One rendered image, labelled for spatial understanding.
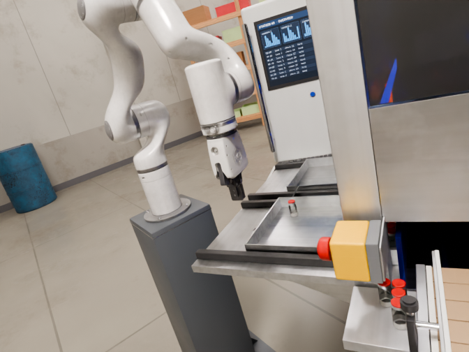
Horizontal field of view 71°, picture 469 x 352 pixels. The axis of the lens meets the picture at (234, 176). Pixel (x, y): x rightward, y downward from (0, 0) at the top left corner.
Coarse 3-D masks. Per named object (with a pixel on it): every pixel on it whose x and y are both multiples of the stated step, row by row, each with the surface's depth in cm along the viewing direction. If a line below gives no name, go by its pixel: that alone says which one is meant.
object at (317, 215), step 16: (272, 208) 96; (288, 208) 100; (304, 208) 97; (320, 208) 95; (336, 208) 92; (272, 224) 93; (288, 224) 91; (304, 224) 88; (320, 224) 86; (256, 240) 85; (272, 240) 85; (288, 240) 83; (304, 240) 81
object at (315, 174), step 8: (312, 160) 128; (320, 160) 126; (328, 160) 125; (304, 168) 125; (312, 168) 127; (320, 168) 124; (328, 168) 122; (296, 176) 116; (304, 176) 121; (312, 176) 119; (320, 176) 117; (328, 176) 116; (288, 184) 109; (296, 184) 115; (304, 184) 114; (312, 184) 104; (320, 184) 102; (328, 184) 101; (336, 184) 100
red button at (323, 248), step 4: (320, 240) 55; (324, 240) 55; (328, 240) 55; (320, 244) 55; (324, 244) 55; (328, 244) 54; (320, 248) 55; (324, 248) 54; (328, 248) 54; (320, 252) 55; (324, 252) 54; (328, 252) 54; (320, 256) 55; (324, 256) 55; (328, 256) 54; (324, 260) 55; (328, 260) 55
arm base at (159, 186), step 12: (168, 168) 124; (144, 180) 120; (156, 180) 120; (168, 180) 123; (144, 192) 124; (156, 192) 121; (168, 192) 123; (156, 204) 123; (168, 204) 123; (180, 204) 128; (144, 216) 129; (156, 216) 125; (168, 216) 122
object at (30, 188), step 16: (32, 144) 538; (0, 160) 500; (16, 160) 507; (32, 160) 525; (0, 176) 510; (16, 176) 510; (32, 176) 523; (16, 192) 516; (32, 192) 524; (48, 192) 544; (16, 208) 529; (32, 208) 527
